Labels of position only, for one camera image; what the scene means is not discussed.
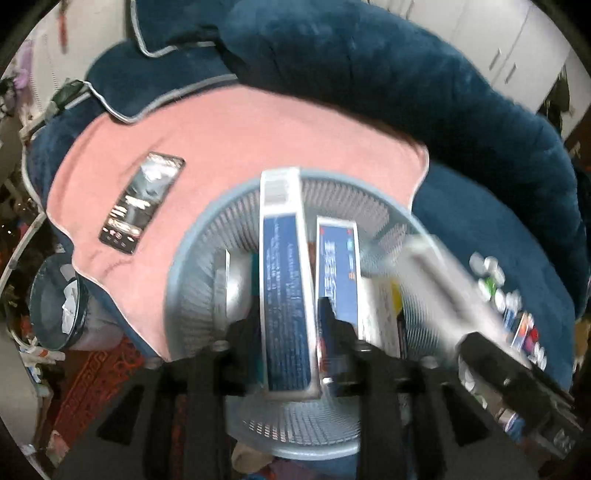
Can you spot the clear glass vial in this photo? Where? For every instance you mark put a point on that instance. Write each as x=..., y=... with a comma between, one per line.
x=480, y=263

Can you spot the white barcode medicine box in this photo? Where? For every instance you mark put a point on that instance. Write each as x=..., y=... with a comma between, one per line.
x=443, y=286

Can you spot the dark blue rolled duvet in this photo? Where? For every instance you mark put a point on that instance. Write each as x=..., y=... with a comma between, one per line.
x=369, y=60

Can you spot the pink towel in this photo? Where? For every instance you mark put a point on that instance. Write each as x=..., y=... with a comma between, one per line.
x=231, y=134

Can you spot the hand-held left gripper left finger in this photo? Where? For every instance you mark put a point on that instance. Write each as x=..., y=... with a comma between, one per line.
x=244, y=355

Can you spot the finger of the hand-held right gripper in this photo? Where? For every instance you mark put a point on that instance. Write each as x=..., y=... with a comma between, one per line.
x=494, y=357

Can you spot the white wardrobe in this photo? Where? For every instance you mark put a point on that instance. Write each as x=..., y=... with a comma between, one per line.
x=498, y=41

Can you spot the silver foil packet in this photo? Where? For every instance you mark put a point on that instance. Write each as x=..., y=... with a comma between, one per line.
x=238, y=290

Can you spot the dark green bag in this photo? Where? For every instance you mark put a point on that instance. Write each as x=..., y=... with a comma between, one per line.
x=67, y=94

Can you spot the purple hanging flowers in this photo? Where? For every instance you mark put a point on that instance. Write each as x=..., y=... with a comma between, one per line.
x=23, y=76

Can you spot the blue waste bin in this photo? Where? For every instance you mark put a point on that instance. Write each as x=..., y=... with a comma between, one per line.
x=46, y=295

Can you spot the white metal rail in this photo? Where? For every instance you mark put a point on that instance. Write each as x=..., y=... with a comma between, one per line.
x=18, y=251

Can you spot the black smartphone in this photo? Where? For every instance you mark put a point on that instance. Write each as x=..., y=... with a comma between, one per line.
x=138, y=203

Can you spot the red patterned rug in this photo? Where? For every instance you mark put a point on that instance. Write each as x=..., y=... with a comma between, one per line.
x=92, y=383

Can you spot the red hanging tassel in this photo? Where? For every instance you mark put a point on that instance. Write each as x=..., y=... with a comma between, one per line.
x=62, y=27

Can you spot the dark hanging cloth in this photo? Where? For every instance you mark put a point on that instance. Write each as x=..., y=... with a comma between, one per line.
x=561, y=101

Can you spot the white green packet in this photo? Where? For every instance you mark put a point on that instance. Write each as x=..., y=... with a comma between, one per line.
x=490, y=288

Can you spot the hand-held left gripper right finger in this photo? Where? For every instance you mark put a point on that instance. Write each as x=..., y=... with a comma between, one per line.
x=337, y=350

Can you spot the white yellow medicine box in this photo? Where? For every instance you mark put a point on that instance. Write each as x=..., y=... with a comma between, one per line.
x=381, y=314

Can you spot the dark blue pillow grey piping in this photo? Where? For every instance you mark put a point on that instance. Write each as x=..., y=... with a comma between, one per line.
x=138, y=78
x=180, y=23

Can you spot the light blue plastic basket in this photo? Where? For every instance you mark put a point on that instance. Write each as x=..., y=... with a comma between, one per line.
x=198, y=277

